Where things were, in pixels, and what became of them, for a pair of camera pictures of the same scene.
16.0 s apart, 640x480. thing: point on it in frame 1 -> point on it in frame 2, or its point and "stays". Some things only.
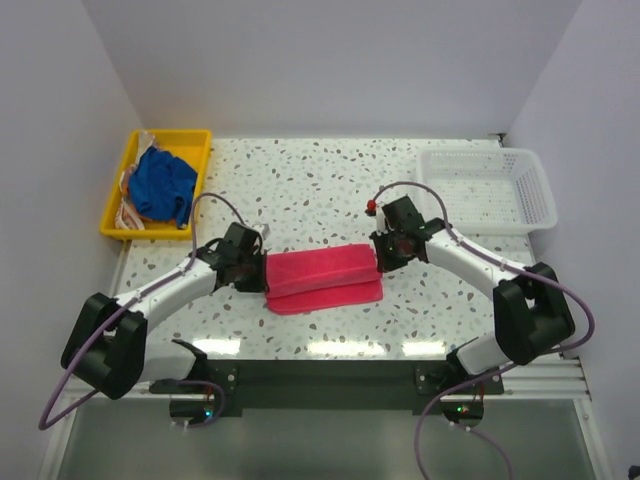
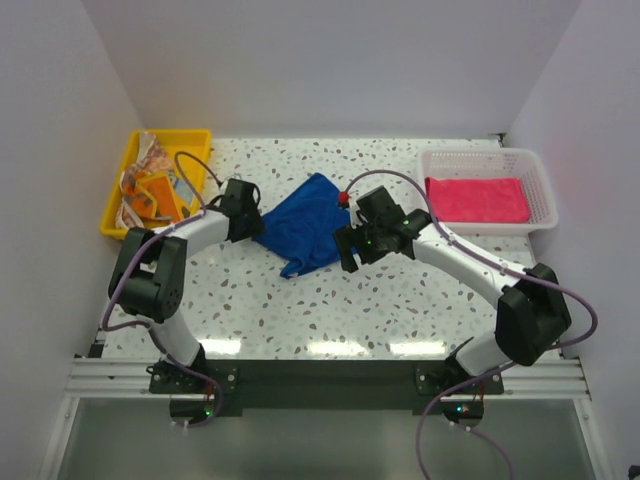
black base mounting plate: (335, 383) stays
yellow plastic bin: (190, 145) stays
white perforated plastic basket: (488, 190) stays
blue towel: (161, 186) -> (300, 231)
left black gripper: (259, 282) -> (256, 226)
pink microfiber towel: (322, 277) -> (477, 200)
